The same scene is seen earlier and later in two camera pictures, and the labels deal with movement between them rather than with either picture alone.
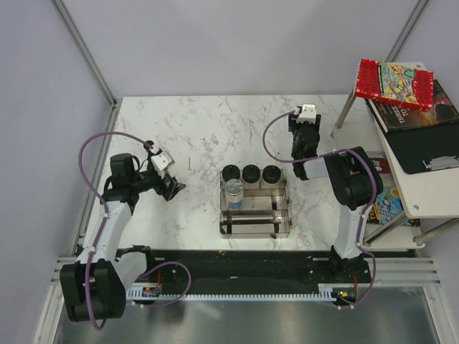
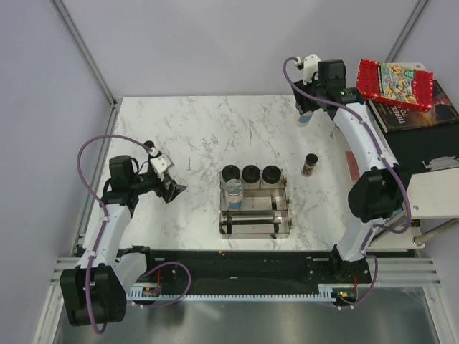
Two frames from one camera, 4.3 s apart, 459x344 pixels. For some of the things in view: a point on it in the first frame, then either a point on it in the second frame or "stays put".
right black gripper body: x=295 y=127 → x=313 y=89
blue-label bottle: x=234 y=190 stays put
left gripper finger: x=168 y=191 stays put
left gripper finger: x=178 y=187 stays put
